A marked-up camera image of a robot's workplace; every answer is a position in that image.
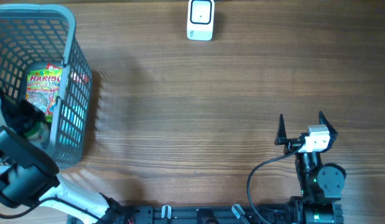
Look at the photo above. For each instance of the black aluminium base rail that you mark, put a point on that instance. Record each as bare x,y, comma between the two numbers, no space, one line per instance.
274,213

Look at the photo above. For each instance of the white barcode scanner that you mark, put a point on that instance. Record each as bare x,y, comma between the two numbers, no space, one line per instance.
200,20

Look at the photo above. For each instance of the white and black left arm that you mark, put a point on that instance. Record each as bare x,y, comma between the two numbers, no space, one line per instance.
32,178

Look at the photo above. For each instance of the grey plastic shopping basket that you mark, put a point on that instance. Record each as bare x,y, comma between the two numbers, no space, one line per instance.
32,36

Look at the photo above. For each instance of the Haribo gummy candy bag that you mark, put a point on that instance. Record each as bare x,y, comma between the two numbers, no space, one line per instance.
43,88

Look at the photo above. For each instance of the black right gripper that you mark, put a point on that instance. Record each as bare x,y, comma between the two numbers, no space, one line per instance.
292,144

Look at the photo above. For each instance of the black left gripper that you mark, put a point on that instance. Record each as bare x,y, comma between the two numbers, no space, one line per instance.
38,116

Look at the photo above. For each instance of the green lidded white jar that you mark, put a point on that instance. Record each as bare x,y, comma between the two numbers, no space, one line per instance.
39,134

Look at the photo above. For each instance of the teal tissue packet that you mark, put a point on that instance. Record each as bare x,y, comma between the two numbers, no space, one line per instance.
72,124

